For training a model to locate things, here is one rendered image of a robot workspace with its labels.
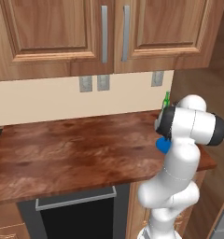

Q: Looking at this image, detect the wooden base cupboard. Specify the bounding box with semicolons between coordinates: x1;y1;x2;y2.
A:
0;203;32;239
125;169;207;239

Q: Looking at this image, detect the black dishwasher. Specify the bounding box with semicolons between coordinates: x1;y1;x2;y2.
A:
16;182;131;239

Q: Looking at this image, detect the grey cupboard door handle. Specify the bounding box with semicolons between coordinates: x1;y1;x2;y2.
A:
100;5;109;64
121;5;131;63

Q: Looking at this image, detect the grey wall socket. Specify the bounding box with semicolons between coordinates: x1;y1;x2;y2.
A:
96;74;111;92
78;76;93;93
150;70;165;88

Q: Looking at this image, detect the blue round object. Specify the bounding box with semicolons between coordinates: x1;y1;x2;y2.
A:
155;136;173;155

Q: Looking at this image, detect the green bottle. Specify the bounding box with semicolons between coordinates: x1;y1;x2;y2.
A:
161;91;171;112

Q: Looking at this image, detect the wooden wall cupboard door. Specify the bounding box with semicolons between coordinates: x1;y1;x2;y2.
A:
0;0;115;82
113;0;224;75

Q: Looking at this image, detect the grey dishwasher handle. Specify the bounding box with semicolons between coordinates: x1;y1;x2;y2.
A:
35;185;118;212

